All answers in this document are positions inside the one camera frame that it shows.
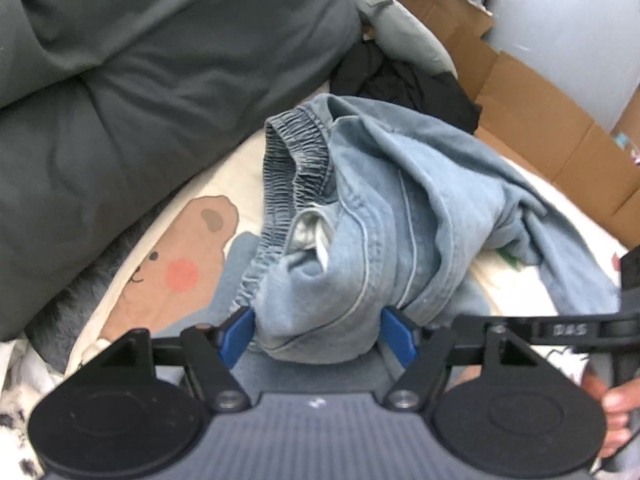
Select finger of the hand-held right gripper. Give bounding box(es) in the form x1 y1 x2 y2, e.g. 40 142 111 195
452 312 538 348

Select white fluffy spotted blanket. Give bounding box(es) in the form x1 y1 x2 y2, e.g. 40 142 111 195
0 340 76 480

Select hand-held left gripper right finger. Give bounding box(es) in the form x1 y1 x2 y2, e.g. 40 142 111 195
380 306 528 412

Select grey neck pillow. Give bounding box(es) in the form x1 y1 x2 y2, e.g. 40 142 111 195
350 0 456 76

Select flattened cardboard sheet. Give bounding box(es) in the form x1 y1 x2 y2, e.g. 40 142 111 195
395 0 640 251

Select person's right hand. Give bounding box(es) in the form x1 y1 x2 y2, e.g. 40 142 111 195
580 372 640 461

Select dark grey pillow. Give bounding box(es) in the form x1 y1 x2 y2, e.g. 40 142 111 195
0 0 363 341

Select black clothes pile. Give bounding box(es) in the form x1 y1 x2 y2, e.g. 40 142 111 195
330 40 483 136

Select cream bear print bed sheet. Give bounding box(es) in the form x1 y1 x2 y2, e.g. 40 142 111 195
62 127 633 386

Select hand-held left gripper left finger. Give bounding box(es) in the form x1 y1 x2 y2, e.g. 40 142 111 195
92 306 257 412

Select grey fuzzy blanket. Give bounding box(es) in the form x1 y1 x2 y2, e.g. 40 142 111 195
24 200 151 376

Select light blue denim pants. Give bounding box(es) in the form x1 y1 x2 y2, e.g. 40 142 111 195
232 94 623 363

